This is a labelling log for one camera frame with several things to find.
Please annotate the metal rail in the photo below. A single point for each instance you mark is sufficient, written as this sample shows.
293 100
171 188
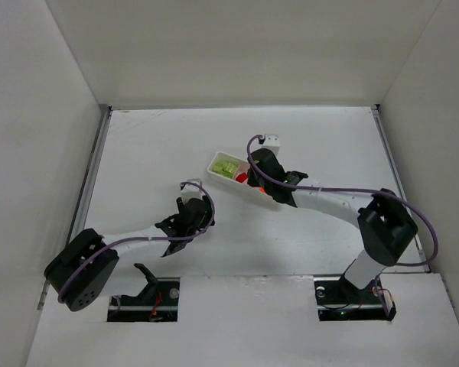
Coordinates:
382 133
86 191

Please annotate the white three-compartment tray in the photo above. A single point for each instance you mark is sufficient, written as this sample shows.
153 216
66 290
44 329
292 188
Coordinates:
242 190

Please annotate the right metal rail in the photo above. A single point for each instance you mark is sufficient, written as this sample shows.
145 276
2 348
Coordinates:
382 133

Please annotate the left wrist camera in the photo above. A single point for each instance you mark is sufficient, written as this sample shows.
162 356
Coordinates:
190 189

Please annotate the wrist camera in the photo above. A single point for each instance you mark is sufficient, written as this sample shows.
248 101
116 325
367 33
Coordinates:
270 142
190 189

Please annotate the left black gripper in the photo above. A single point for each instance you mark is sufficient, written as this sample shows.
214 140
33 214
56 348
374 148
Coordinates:
196 210

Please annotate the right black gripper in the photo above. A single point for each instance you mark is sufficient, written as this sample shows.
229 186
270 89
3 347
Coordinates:
263 168

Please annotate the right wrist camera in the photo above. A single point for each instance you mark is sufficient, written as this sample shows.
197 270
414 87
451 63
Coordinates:
270 142

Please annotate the red lego arch piece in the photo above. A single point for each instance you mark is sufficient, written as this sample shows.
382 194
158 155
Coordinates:
241 178

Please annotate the left metal rail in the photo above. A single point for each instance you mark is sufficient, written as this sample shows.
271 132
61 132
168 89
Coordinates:
86 191

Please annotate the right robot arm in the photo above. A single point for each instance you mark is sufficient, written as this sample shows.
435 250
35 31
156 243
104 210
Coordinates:
385 226

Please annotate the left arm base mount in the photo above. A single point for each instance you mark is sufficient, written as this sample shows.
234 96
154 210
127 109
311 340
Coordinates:
156 302

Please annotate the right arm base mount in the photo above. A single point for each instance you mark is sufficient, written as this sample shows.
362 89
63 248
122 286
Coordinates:
339 301

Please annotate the green lego block large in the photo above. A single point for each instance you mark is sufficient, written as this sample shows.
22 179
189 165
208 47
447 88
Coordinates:
219 167

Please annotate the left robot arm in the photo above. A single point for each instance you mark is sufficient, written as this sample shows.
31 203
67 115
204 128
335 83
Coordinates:
80 273

